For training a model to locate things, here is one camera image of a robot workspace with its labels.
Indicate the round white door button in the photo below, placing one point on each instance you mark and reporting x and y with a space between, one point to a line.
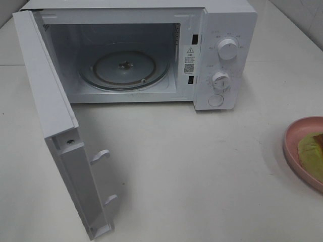
216 100

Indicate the pink round plate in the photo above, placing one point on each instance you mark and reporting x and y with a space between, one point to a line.
293 135

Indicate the white timer knob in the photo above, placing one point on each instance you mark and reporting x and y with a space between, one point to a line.
221 80

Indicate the white microwave oven body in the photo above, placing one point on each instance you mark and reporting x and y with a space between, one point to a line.
76 25

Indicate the toast sandwich with lettuce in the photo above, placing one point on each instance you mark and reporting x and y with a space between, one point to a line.
310 154

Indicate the white warning label sticker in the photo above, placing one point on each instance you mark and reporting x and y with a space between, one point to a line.
190 58

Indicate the upper white dial knob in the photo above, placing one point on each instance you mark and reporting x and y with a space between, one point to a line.
227 48

